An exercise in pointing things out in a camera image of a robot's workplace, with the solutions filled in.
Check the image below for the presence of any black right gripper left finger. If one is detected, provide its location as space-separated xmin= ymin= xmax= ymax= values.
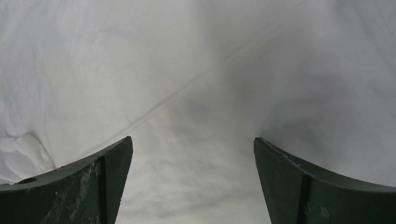
xmin=0 ymin=137 xmax=133 ymax=224

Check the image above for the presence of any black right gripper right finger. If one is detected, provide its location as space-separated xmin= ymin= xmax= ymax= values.
xmin=254 ymin=138 xmax=396 ymax=224

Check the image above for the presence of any white t shirt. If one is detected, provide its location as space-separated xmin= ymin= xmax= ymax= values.
xmin=0 ymin=0 xmax=396 ymax=224

